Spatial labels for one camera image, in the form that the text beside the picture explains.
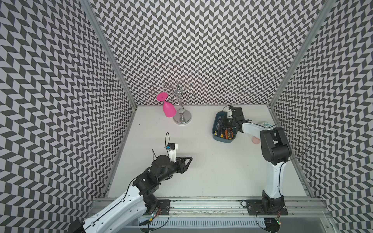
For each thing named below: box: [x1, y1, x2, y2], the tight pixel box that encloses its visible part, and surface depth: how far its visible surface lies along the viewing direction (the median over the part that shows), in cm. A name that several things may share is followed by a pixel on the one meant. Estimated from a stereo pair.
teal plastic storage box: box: [211, 111, 238, 144], surface depth 101 cm
